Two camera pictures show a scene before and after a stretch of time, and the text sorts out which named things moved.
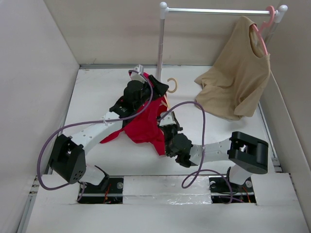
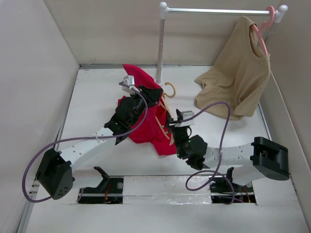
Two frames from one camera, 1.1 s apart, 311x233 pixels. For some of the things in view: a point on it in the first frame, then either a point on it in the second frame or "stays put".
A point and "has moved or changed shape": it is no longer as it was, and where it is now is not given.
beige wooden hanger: (165, 102) has moved or changed shape
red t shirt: (145, 128) stays put
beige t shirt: (235, 86) stays put
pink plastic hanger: (265, 24) stays put
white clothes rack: (164, 11) stays put
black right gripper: (179, 128) -> (176, 127)
